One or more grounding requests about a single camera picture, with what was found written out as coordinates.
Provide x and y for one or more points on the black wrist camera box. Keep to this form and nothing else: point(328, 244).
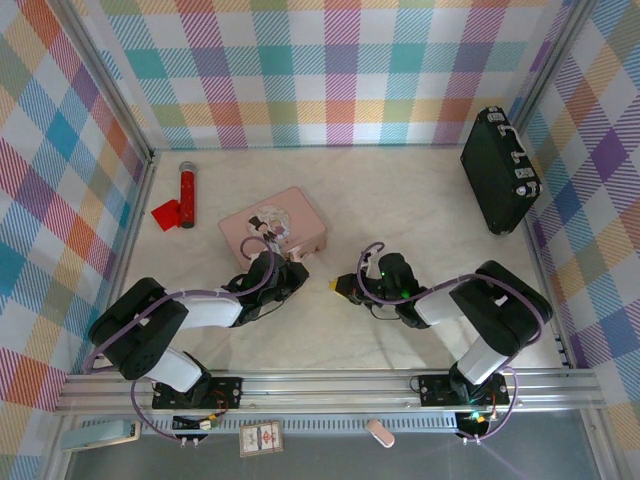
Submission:
point(392, 266)
point(296, 275)

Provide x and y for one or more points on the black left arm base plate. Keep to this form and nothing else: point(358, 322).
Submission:
point(225, 392)

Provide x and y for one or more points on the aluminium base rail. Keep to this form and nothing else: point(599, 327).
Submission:
point(325, 390)

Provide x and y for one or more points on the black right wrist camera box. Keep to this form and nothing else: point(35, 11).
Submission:
point(392, 266)

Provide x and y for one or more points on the aluminium right frame post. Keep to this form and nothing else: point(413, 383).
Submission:
point(552, 65)

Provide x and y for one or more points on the red glitter microphone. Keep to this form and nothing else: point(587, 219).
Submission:
point(188, 197)

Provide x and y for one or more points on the teal foot pedal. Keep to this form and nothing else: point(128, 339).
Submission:
point(100, 435)

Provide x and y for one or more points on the red plastic brick toy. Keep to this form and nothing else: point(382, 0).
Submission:
point(166, 215)

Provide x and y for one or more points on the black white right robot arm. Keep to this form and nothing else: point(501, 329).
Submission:
point(500, 320)

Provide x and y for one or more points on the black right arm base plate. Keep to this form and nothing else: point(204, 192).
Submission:
point(435, 390)

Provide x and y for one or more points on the black briefcase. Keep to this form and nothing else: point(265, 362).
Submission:
point(500, 172)

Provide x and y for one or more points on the aluminium right side rail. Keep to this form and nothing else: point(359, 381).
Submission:
point(547, 295)

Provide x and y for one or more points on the aluminium frame post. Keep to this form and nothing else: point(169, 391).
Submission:
point(552, 65)
point(107, 80)

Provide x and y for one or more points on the aluminium left frame post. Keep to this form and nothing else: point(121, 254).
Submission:
point(107, 80)

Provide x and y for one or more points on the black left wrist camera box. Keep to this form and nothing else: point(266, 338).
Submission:
point(296, 275)

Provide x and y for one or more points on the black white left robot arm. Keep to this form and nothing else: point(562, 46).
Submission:
point(145, 330)

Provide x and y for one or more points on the yellow power connector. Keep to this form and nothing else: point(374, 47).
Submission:
point(212, 422)
point(481, 419)

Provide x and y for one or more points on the pink wedding tin box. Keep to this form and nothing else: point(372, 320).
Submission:
point(270, 225)

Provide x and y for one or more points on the playing card box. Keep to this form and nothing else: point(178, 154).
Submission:
point(261, 439)

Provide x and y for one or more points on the pink white small device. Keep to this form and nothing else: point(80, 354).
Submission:
point(381, 432)

